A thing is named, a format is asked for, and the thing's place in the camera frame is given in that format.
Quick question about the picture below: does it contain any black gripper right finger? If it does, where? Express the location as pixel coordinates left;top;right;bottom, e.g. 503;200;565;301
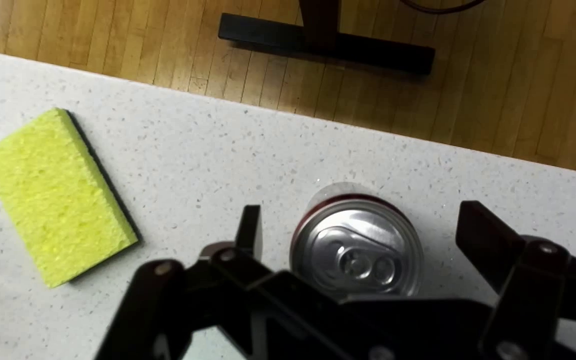
456;197;576;360

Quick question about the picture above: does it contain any dark thin cable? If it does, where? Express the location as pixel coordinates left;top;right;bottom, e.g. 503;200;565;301
401;0;488;15

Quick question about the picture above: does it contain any black floor stand base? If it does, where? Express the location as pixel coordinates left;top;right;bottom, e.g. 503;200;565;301
216;0;436;75

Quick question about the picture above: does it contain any yellow sponge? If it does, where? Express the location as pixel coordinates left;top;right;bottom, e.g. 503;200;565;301
0;105;142;289

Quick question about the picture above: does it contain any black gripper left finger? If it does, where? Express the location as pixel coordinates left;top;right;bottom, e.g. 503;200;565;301
95;204;344;360

